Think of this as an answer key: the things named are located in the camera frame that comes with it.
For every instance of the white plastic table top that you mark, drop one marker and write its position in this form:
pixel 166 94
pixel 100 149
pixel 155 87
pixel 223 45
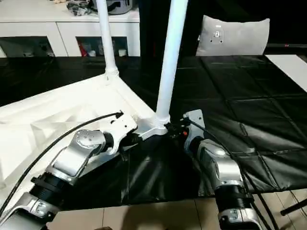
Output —
pixel 60 107

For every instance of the white plastic table leg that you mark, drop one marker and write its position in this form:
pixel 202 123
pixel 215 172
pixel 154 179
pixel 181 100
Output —
pixel 106 36
pixel 172 48

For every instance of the black work mat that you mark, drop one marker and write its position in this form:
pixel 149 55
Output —
pixel 239 95

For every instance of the small white cup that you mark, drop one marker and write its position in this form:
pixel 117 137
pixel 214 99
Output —
pixel 92 53
pixel 121 52

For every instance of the black tall furniture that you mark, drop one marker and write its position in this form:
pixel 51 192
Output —
pixel 153 24

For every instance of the grey printed cushion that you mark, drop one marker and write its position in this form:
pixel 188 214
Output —
pixel 235 36

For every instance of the white flat sheet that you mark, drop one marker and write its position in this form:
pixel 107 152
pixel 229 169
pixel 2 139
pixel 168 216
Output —
pixel 287 69

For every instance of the white glass-door cabinet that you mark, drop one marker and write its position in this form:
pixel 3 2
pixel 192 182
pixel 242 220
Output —
pixel 60 26

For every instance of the black work table leg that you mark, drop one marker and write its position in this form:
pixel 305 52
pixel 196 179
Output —
pixel 293 207

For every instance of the dark crumpled cloth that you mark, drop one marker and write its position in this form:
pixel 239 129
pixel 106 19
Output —
pixel 79 7

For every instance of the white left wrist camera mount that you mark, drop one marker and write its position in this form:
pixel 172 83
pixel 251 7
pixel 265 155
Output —
pixel 122 127

